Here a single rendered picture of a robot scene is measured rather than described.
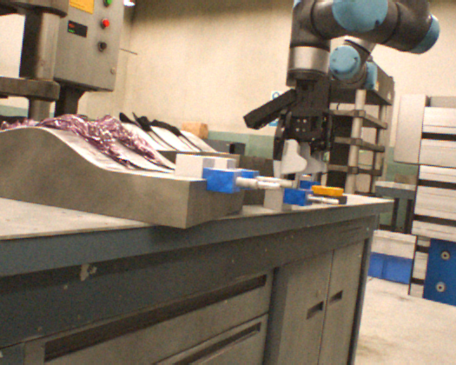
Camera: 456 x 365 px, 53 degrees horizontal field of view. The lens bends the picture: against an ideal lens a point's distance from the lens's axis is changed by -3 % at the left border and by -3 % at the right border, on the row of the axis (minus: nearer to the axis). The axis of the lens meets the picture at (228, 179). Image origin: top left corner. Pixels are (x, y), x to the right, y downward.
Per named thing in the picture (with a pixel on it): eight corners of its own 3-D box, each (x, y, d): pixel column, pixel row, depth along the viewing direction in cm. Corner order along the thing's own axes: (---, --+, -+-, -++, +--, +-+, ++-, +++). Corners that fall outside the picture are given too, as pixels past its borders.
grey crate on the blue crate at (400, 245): (443, 258, 396) (446, 241, 395) (438, 265, 360) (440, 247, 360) (374, 245, 427) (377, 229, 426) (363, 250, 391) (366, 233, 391)
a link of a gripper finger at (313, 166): (315, 195, 86) (317, 145, 83) (287, 190, 89) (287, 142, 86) (321, 190, 88) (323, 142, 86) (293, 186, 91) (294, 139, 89)
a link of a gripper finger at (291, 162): (298, 191, 78) (308, 138, 79) (266, 186, 81) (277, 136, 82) (304, 195, 81) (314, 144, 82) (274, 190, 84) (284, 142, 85)
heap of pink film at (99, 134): (173, 166, 77) (178, 119, 77) (119, 165, 60) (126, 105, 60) (43, 150, 84) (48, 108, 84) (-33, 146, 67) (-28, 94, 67)
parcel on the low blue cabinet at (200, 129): (208, 139, 851) (209, 123, 849) (197, 138, 822) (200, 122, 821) (189, 137, 872) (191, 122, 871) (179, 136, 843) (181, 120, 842)
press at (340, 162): (381, 241, 601) (400, 83, 590) (347, 256, 469) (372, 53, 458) (313, 228, 649) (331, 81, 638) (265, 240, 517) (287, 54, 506)
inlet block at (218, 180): (280, 207, 60) (285, 165, 60) (274, 210, 56) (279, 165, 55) (186, 194, 64) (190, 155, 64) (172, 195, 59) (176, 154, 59)
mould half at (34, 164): (242, 209, 77) (249, 143, 77) (185, 228, 52) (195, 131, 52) (1, 174, 91) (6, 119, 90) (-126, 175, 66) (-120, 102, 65)
